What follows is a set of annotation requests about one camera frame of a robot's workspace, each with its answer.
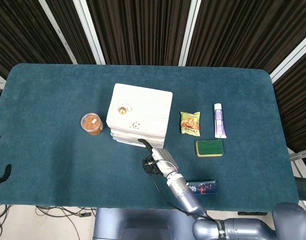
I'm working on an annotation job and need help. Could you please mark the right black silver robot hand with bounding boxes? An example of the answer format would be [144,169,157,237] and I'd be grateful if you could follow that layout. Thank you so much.
[137,138,180,177]

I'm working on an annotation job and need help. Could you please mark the clear plastic drawer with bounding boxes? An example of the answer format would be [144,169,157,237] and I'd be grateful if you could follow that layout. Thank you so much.
[111,134,166,144]
[109,127,166,137]
[114,140,165,149]

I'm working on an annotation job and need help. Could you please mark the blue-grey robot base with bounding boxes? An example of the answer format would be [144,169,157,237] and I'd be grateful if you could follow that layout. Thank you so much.
[92,207,201,240]

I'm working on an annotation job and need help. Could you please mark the white plastic drawer cabinet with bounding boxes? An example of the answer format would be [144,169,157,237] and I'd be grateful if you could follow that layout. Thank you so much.
[106,83,173,149]

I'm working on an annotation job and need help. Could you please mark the green snack packet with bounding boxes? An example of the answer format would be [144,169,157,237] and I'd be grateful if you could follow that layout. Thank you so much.
[180,111,201,137]

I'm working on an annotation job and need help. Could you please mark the green yellow sponge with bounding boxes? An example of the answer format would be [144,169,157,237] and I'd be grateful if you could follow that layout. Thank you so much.
[195,139,224,158]

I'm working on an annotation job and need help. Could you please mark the long dark blue box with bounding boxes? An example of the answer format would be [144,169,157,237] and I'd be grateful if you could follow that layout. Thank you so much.
[186,179,218,196]

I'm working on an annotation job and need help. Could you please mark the small golden bell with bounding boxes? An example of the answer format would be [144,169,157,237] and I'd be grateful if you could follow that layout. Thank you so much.
[117,101,133,116]

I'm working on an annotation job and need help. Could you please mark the white purple toothpaste tube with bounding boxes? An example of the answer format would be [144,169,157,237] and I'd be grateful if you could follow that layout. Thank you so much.
[213,103,228,139]

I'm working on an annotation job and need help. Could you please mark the clear jar of rubber bands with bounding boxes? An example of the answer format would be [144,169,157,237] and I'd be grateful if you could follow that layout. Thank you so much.
[80,112,104,136]

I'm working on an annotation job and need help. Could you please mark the teal table mat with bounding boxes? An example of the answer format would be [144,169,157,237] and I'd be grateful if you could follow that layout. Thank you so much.
[0,62,300,213]

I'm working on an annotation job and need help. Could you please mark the black bar under table edge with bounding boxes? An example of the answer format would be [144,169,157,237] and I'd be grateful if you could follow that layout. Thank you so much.
[237,211,268,216]

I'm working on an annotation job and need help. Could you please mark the dark brown pleated curtain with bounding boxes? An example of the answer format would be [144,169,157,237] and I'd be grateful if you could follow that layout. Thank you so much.
[272,49,306,153]
[46,0,97,65]
[186,0,306,73]
[0,0,73,80]
[86,0,192,66]

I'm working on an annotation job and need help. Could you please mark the dark green trouser leg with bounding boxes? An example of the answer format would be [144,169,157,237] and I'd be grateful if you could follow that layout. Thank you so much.
[294,176,306,202]

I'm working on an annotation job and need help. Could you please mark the black robot hand cable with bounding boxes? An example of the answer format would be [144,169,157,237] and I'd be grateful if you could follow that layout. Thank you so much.
[144,159,216,222]

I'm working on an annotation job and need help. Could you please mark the thin floor cables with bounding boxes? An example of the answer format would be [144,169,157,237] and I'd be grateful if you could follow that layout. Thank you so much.
[35,205,97,240]

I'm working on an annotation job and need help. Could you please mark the thin white frame post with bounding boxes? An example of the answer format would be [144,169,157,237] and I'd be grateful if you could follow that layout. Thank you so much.
[39,0,77,65]

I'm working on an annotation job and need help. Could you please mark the wide white frame post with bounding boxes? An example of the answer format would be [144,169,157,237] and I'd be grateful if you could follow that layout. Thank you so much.
[269,32,306,83]
[72,0,106,65]
[178,0,202,67]

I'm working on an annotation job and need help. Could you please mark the low white frame bar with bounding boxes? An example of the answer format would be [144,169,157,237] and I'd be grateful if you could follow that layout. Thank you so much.
[289,147,306,176]

